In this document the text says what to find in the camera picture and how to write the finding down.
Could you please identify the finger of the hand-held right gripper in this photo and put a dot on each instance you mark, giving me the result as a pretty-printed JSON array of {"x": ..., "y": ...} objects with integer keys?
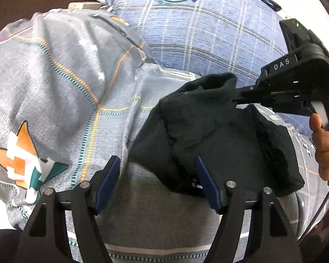
[
  {"x": 263, "y": 89},
  {"x": 285, "y": 102}
]

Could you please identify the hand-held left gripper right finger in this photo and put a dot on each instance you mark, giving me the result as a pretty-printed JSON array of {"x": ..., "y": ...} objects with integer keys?
[{"x": 207, "y": 182}]

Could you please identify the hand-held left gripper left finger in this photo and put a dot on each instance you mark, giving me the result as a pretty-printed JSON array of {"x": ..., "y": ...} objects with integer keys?
[{"x": 107, "y": 182}]

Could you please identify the black pants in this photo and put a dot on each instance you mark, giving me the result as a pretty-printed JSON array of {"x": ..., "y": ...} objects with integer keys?
[{"x": 197, "y": 131}]

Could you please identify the person's right hand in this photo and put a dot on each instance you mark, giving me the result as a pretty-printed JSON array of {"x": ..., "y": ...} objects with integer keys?
[{"x": 327, "y": 148}]

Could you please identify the grey patterned bedsheet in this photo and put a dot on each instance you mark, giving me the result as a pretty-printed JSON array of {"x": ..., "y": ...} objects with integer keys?
[{"x": 57, "y": 87}]

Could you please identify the person's dark clothing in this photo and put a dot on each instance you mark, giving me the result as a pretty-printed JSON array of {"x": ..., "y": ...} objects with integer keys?
[{"x": 2, "y": 248}]

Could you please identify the wooden bed frame plank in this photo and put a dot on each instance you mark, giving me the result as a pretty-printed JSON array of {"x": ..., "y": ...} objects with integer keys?
[{"x": 82, "y": 5}]

